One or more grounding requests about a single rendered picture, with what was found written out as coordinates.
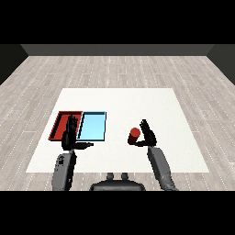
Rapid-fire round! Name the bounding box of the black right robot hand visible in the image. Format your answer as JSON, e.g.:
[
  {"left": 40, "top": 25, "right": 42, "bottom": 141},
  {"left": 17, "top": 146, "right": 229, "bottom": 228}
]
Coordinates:
[{"left": 134, "top": 118, "right": 158, "bottom": 148}]

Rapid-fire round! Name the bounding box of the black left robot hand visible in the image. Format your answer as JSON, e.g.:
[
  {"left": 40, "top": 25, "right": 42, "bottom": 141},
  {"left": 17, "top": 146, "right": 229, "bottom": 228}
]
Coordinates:
[{"left": 61, "top": 114, "right": 95, "bottom": 151}]

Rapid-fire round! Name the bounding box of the red shallow open box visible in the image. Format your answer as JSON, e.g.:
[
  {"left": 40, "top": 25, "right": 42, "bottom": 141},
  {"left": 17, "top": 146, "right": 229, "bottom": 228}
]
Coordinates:
[{"left": 48, "top": 110, "right": 84, "bottom": 142}]

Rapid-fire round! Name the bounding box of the small red can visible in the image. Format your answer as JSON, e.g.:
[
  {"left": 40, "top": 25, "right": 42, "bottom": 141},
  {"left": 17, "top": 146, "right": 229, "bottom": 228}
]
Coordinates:
[{"left": 127, "top": 127, "right": 141, "bottom": 146}]

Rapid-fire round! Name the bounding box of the light blue shallow open box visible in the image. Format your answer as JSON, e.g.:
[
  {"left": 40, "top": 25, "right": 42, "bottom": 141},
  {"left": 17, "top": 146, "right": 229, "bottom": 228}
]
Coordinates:
[{"left": 75, "top": 111, "right": 107, "bottom": 142}]

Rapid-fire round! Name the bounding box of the dark grey robot body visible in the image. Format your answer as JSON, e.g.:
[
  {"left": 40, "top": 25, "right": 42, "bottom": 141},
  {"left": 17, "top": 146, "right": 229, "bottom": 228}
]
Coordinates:
[{"left": 89, "top": 172, "right": 147, "bottom": 192}]

